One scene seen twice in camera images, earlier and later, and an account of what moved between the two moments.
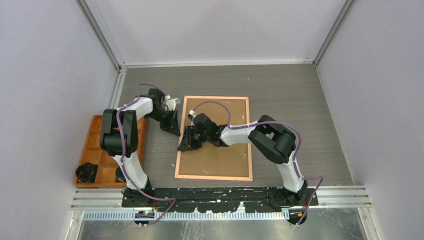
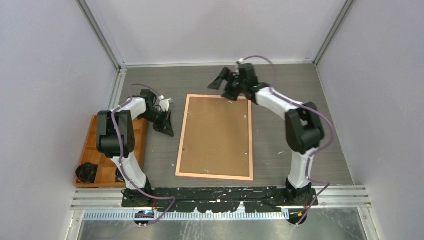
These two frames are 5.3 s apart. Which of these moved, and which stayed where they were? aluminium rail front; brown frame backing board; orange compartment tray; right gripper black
Moved: right gripper black
Stayed: aluminium rail front; orange compartment tray; brown frame backing board
